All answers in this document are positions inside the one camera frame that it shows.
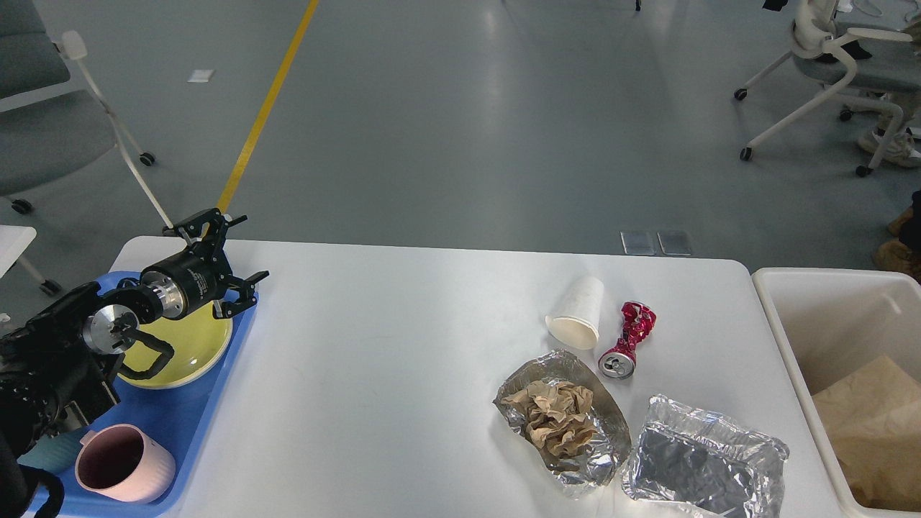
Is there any white office chair right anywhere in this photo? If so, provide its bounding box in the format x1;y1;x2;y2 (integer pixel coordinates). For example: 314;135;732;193
734;1;919;178

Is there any white paper cup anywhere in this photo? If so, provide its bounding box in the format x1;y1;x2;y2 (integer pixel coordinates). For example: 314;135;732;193
545;276;604;350

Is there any brown paper bag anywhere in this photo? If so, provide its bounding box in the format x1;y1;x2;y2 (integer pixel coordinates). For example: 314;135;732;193
813;356;920;512

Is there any yellow plastic plate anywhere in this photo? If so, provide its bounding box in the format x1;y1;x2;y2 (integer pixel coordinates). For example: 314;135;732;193
118;305;234;390

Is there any teal yellow mug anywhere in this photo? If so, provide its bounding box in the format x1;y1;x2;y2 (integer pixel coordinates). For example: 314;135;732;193
19;429;86;474

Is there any crumpled brown paper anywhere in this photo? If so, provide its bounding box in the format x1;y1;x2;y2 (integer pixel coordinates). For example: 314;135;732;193
500;381;596;459

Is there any grey office chair left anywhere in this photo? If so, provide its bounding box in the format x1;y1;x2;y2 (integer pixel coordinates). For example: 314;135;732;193
1;1;173;227

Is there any pink ribbed mug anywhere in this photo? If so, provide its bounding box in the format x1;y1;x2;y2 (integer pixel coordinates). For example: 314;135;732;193
73;424;176;504

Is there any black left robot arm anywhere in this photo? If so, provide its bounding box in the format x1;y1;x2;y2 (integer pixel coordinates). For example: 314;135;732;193
1;209;268;517

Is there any crumpled aluminium foil sheet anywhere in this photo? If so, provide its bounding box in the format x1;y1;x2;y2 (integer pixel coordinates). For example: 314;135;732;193
622;394;789;517

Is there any crushed red soda can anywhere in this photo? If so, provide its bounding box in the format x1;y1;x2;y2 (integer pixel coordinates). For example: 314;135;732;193
598;301;657;379

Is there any beige plastic bin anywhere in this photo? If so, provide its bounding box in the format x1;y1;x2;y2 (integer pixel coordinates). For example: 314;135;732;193
751;268;920;517

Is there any blue plastic tray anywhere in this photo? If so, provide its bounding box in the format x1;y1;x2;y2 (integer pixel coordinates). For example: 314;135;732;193
56;309;255;517

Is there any foil tray with paper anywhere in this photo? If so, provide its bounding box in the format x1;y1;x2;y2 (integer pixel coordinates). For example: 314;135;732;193
493;350;632;499

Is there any white side table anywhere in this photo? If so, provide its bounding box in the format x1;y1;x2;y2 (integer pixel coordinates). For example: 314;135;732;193
1;225;60;297

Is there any person in khaki trousers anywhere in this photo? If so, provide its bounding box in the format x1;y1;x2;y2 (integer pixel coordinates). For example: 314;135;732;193
856;92;920;168

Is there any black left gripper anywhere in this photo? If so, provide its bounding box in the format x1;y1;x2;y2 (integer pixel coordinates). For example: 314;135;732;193
140;209;270;320

